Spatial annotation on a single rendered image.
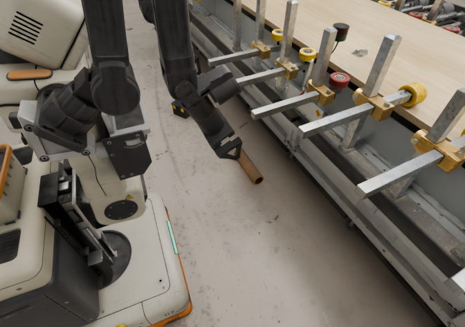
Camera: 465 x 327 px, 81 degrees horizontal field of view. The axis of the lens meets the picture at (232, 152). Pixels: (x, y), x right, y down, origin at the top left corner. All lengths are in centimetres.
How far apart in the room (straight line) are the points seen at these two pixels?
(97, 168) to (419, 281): 147
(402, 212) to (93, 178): 100
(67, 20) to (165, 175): 151
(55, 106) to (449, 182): 123
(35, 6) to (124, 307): 109
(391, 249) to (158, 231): 118
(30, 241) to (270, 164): 152
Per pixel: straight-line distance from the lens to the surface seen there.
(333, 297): 165
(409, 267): 168
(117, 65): 49
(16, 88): 67
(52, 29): 65
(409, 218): 111
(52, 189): 105
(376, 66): 102
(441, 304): 167
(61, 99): 56
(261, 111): 107
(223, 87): 59
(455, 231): 128
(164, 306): 132
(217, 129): 64
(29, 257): 93
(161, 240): 141
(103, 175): 88
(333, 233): 181
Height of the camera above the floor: 151
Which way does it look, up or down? 46 degrees down
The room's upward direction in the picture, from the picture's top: straight up
